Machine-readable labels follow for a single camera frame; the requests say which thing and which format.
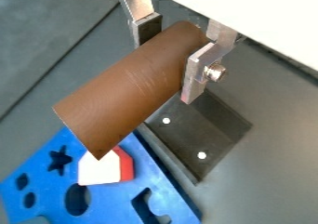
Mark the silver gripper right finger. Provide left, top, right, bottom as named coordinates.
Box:
left=181, top=19, right=245, bottom=104

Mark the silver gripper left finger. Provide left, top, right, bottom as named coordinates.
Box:
left=118, top=0, right=163, bottom=47

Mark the brown cylinder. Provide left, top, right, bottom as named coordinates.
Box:
left=53, top=21, right=207, bottom=158

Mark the black curved holder stand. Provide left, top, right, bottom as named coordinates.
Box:
left=137, top=90, right=252, bottom=185

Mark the red house-shaped peg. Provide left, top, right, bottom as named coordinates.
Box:
left=77, top=146, right=133, bottom=186

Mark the blue shape sorter block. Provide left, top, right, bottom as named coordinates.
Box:
left=0, top=128, right=200, bottom=224

